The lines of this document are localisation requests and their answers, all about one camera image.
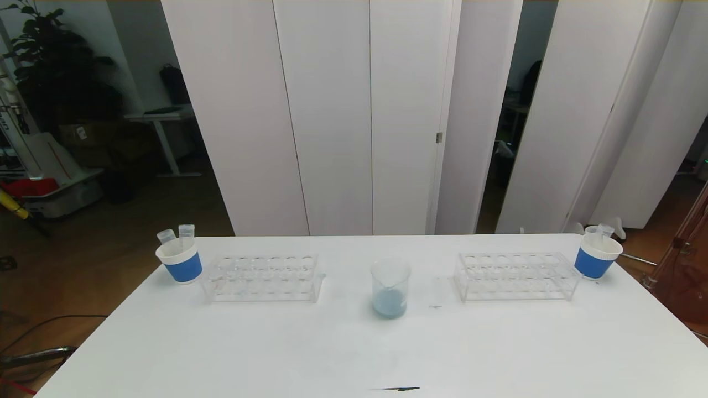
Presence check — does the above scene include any grey metal floor leg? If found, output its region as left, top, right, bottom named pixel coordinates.
left=0, top=345, right=78, bottom=366

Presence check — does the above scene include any black floor cable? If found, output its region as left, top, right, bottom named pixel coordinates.
left=0, top=313, right=108, bottom=354

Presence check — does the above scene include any clear glass beaker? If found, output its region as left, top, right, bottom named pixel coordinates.
left=370, top=258, right=412, bottom=320

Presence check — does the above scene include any dark green potted plant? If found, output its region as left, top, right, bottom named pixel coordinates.
left=0, top=0, right=125, bottom=136

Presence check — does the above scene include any white printed column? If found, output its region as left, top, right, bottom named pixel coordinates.
left=0, top=19, right=45, bottom=180

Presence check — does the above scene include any yellow handled tool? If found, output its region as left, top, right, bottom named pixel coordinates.
left=0, top=188, right=31, bottom=220

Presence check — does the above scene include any white machine housing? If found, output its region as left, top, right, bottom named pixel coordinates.
left=22, top=133, right=105, bottom=218

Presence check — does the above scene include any white office desk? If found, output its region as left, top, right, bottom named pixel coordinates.
left=124, top=104, right=202, bottom=177

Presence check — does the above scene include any blue white paper cup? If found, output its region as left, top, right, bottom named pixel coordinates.
left=574, top=233, right=624, bottom=279
left=155, top=238, right=204, bottom=284

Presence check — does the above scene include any clear plastic test tube rack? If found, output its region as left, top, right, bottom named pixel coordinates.
left=454, top=252, right=581, bottom=301
left=200, top=252, right=326, bottom=302

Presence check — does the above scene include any metal light stand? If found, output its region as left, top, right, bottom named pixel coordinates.
left=618, top=180, right=708, bottom=288

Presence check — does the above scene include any black backpack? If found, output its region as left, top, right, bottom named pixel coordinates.
left=159, top=62, right=192, bottom=106

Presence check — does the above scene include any brown cardboard box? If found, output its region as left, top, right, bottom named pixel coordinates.
left=58, top=119, right=161, bottom=166

